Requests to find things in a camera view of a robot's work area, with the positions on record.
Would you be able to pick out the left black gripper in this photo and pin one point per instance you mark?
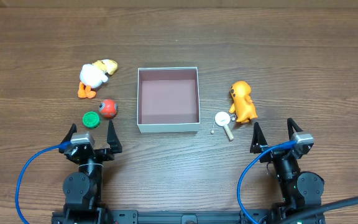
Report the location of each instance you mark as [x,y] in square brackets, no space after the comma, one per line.
[92,152]

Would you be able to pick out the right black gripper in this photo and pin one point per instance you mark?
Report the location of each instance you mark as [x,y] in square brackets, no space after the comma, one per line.
[278,153]

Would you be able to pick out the green round plastic cap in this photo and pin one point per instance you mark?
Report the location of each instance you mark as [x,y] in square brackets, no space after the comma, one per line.
[91,119]

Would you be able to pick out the orange rubber dog toy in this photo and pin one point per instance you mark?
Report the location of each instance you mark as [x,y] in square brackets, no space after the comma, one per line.
[242,105]

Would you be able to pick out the white plush duck toy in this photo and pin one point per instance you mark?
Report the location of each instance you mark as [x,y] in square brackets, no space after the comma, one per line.
[93,75]

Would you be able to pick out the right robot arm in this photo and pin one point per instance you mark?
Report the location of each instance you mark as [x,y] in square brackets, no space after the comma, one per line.
[300,190]

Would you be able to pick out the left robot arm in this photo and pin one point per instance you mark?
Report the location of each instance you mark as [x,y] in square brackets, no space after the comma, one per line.
[83,189]

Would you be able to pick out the red ball toy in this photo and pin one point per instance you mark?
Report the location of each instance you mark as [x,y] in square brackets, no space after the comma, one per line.
[108,108]

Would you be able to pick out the white wooden rattle drum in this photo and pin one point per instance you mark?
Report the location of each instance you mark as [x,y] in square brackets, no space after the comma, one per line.
[222,119]

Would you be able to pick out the white square cardboard box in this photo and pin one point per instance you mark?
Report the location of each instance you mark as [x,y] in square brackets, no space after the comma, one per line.
[168,100]

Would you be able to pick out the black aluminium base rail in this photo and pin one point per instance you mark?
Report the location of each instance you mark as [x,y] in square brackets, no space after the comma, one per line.
[166,217]

